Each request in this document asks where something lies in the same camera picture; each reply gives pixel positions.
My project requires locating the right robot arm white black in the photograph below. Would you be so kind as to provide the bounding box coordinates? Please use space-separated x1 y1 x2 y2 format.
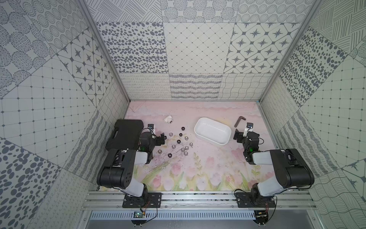
233 128 315 201

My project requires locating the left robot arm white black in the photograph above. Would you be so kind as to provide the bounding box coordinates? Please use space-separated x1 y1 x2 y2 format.
97 132 167 201

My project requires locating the white storage box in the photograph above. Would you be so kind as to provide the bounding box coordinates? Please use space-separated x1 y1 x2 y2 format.
194 117 232 146

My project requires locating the white pipe tee fitting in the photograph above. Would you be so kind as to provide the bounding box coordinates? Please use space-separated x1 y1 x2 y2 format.
164 115 173 124

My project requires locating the dark hex allen key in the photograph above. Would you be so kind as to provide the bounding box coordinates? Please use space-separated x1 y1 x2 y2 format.
234 116 246 127

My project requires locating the black plastic tool case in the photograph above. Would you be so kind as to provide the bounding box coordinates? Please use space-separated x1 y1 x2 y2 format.
105 119 144 150

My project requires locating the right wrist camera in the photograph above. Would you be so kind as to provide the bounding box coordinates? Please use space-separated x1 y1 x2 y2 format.
243 122 254 136

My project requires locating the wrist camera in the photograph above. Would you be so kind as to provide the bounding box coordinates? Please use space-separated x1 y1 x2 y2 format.
243 122 254 136
147 124 155 135

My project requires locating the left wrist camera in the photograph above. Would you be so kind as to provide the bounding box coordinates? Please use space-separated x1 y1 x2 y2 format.
147 124 155 135

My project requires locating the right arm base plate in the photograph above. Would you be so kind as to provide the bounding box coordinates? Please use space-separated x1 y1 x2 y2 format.
234 190 276 209

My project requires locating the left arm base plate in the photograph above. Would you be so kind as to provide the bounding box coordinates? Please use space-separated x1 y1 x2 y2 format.
123 192 162 209

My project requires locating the aluminium mounting rail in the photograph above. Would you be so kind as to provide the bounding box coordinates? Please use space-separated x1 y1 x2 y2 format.
81 191 316 210

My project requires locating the white slotted cable duct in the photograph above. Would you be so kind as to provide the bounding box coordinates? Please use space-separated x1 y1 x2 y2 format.
90 210 255 220

